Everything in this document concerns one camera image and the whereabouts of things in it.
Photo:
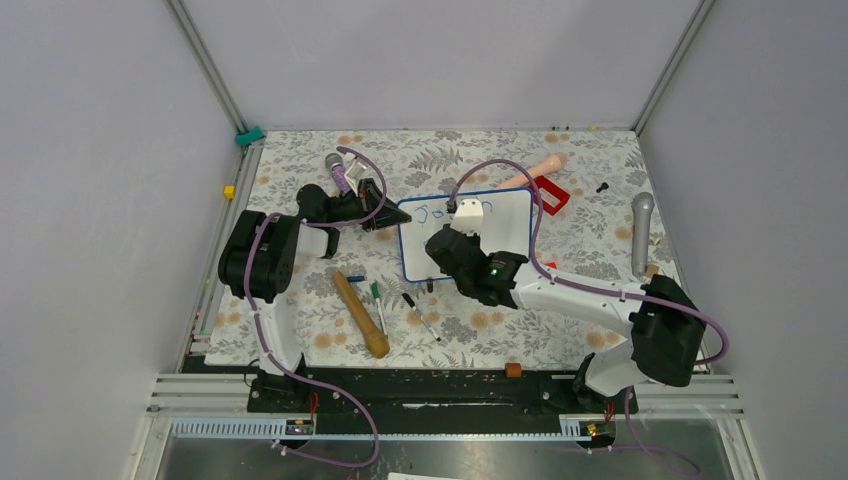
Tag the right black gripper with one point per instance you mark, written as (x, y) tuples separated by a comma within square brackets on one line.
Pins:
[(475, 239)]

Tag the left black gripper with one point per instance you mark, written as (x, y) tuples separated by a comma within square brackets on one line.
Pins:
[(388, 214)]

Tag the blue-framed whiteboard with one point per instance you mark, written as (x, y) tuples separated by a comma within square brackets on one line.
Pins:
[(507, 225)]

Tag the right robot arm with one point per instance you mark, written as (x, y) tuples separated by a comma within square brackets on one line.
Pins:
[(657, 320)]

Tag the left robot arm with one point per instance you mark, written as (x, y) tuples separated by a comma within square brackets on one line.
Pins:
[(258, 259)]

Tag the purple patterned microphone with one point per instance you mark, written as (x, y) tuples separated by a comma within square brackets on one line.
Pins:
[(335, 165)]

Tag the black-capped marker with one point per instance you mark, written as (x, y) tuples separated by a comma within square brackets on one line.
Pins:
[(414, 308)]

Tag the green-capped marker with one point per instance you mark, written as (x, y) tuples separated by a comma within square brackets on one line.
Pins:
[(378, 302)]

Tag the brown cork cylinder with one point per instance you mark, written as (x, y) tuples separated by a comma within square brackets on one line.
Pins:
[(513, 370)]

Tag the red rectangular tray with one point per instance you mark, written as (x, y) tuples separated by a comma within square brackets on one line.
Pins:
[(554, 197)]

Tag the teal corner clip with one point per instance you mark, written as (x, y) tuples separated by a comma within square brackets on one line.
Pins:
[(247, 138)]

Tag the pink plastic cylinder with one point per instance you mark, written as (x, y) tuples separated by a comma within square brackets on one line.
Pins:
[(552, 164)]

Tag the small wooden cube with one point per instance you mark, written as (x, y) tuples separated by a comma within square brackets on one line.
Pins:
[(651, 270)]

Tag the silver grey microphone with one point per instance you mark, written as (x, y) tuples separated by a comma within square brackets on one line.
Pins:
[(642, 207)]

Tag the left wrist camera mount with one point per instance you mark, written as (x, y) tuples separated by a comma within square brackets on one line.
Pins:
[(354, 173)]

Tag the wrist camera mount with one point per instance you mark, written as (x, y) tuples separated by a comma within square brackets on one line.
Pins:
[(354, 173), (468, 218)]

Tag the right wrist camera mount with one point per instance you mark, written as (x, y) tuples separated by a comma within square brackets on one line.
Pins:
[(468, 218)]

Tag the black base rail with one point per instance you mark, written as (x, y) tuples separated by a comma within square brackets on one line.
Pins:
[(437, 402)]

